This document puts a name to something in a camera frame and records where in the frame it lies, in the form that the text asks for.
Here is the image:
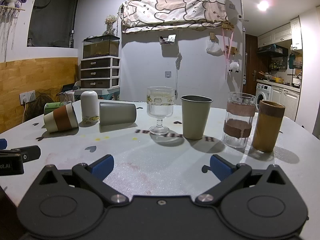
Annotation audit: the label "white washing machine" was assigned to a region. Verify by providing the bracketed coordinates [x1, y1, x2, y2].
[255, 82, 273, 111]

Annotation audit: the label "green can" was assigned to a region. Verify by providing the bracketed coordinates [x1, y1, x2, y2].
[44, 101, 73, 116]

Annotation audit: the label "white drawer unit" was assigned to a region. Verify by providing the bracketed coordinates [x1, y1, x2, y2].
[80, 56, 121, 90]

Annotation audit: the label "glass cup with pink bands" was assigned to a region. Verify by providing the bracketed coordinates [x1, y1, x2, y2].
[222, 91, 257, 148]

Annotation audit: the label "white kitchen wall cabinets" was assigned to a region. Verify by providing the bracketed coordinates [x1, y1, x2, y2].
[257, 16, 301, 51]

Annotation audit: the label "pink ribbon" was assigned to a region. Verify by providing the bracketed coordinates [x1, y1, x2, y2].
[221, 27, 234, 80]

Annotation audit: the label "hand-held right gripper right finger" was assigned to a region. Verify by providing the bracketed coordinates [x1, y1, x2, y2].
[194, 154, 288, 204]

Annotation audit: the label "white wall socket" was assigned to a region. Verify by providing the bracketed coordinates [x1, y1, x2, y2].
[19, 91, 36, 105]

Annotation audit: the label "dried flower vase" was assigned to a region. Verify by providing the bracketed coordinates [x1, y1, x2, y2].
[102, 14, 118, 36]

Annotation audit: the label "ribbed glass goblet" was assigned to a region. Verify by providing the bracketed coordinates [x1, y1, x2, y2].
[146, 86, 175, 135]

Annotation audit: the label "white plush sheep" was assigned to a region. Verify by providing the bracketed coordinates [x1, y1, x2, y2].
[228, 61, 241, 73]

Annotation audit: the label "white kitchen base cabinet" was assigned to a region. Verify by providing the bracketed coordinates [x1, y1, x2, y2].
[270, 84, 300, 122]

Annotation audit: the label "black range hood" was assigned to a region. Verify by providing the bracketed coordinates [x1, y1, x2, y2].
[257, 44, 288, 57]

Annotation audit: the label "glass fish tank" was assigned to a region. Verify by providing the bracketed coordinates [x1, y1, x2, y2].
[83, 35, 121, 58]

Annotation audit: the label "printed blanket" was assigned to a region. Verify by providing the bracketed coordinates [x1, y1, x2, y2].
[121, 0, 229, 34]

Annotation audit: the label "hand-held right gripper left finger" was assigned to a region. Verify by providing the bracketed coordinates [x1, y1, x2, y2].
[37, 154, 131, 204]

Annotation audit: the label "olive grey cup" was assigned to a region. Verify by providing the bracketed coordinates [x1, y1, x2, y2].
[180, 95, 214, 141]

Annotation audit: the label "white macrame wall hanging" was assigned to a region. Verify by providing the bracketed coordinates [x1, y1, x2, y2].
[0, 4, 26, 58]

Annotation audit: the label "brown door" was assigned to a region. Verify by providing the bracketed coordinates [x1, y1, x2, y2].
[242, 33, 258, 96]

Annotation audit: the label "white hanging bag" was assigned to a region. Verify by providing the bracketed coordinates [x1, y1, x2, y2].
[206, 41, 223, 56]

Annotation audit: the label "white cup with brown sleeve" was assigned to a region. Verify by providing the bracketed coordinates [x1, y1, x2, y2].
[43, 102, 79, 133]

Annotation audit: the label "white printed cup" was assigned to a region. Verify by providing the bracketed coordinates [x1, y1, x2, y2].
[80, 90, 100, 124]

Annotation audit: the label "yellow brown cup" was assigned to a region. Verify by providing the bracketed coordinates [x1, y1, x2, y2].
[251, 100, 286, 153]

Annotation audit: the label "black net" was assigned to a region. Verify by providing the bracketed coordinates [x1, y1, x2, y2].
[27, 89, 53, 121]

